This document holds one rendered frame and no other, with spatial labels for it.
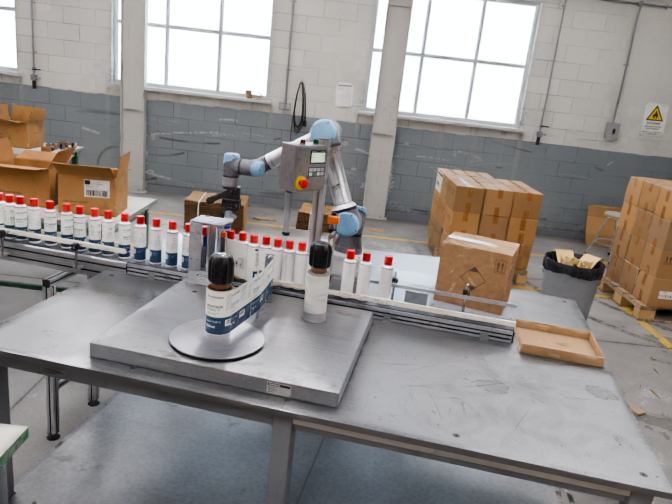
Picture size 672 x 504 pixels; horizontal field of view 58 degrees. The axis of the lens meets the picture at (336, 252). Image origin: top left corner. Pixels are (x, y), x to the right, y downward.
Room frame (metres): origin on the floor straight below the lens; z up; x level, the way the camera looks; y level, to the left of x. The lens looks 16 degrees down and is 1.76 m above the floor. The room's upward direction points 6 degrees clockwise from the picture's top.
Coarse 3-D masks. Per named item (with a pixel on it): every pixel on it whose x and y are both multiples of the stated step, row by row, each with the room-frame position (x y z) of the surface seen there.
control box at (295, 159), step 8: (288, 144) 2.42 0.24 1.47; (296, 144) 2.41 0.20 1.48; (312, 144) 2.47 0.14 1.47; (288, 152) 2.41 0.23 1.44; (296, 152) 2.38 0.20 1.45; (304, 152) 2.41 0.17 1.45; (288, 160) 2.41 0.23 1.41; (296, 160) 2.39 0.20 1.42; (304, 160) 2.41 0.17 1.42; (280, 168) 2.44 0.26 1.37; (288, 168) 2.41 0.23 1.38; (296, 168) 2.38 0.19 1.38; (304, 168) 2.41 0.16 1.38; (280, 176) 2.44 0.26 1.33; (288, 176) 2.41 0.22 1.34; (296, 176) 2.38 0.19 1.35; (304, 176) 2.41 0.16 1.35; (320, 176) 2.48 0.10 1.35; (280, 184) 2.44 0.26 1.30; (288, 184) 2.40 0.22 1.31; (296, 184) 2.39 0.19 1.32; (312, 184) 2.45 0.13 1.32; (320, 184) 2.48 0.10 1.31
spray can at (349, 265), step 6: (348, 252) 2.33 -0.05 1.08; (354, 252) 2.33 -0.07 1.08; (348, 258) 2.33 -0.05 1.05; (354, 258) 2.34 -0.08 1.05; (348, 264) 2.32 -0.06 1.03; (354, 264) 2.33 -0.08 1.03; (348, 270) 2.32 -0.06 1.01; (354, 270) 2.33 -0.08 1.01; (342, 276) 2.33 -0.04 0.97; (348, 276) 2.32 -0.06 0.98; (342, 282) 2.33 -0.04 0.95; (348, 282) 2.32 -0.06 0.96; (342, 288) 2.32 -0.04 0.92; (348, 288) 2.32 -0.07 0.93
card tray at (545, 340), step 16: (528, 320) 2.34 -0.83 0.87; (528, 336) 2.25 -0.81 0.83; (544, 336) 2.27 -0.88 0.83; (560, 336) 2.29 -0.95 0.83; (576, 336) 2.30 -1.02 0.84; (592, 336) 2.25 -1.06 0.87; (528, 352) 2.09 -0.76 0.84; (544, 352) 2.08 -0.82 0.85; (560, 352) 2.07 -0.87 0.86; (576, 352) 2.15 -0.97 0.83; (592, 352) 2.17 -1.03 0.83
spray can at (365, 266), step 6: (366, 252) 2.34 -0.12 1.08; (366, 258) 2.32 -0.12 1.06; (360, 264) 2.32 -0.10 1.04; (366, 264) 2.31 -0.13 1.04; (360, 270) 2.32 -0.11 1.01; (366, 270) 2.31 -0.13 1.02; (360, 276) 2.32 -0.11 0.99; (366, 276) 2.31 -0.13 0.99; (360, 282) 2.31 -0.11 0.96; (366, 282) 2.31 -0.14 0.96; (360, 288) 2.31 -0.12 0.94; (366, 288) 2.32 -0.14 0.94; (366, 294) 2.32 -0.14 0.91; (360, 300) 2.31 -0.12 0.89
